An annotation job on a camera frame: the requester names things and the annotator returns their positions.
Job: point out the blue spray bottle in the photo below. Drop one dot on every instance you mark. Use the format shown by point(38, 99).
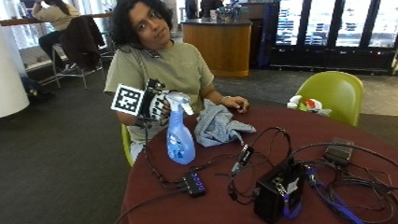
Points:
point(180, 137)

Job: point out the white marker cube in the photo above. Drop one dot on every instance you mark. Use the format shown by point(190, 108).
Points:
point(127, 99)

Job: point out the black usb hub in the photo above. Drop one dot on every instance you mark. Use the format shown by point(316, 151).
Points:
point(195, 184)

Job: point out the green plastic chair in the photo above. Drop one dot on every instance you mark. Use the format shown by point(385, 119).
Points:
point(127, 144)
point(332, 96)

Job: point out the white round column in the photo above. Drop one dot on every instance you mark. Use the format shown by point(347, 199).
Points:
point(10, 68)

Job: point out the grey-blue cloth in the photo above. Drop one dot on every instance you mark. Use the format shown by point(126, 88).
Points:
point(218, 124)

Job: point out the the person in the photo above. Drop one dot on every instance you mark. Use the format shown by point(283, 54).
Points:
point(179, 67)

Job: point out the black power adapter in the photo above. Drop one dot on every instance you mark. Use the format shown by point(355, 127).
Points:
point(339, 151)

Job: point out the black electronics box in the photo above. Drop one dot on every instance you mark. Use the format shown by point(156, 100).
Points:
point(279, 193)

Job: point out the metal high chair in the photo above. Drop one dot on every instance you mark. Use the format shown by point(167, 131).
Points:
point(73, 70)

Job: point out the wooden bar counter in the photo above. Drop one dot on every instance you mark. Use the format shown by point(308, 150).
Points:
point(46, 19)

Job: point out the dark backpack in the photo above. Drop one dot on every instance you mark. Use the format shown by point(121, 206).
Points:
point(35, 88)

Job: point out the items on counter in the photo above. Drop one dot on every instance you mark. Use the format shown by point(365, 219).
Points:
point(226, 12)

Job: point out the black framed glass doors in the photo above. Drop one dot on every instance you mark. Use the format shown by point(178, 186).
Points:
point(332, 34)

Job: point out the dark jacket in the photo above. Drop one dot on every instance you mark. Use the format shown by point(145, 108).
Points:
point(81, 42)

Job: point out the round wooden counter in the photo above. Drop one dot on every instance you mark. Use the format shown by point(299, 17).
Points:
point(218, 46)

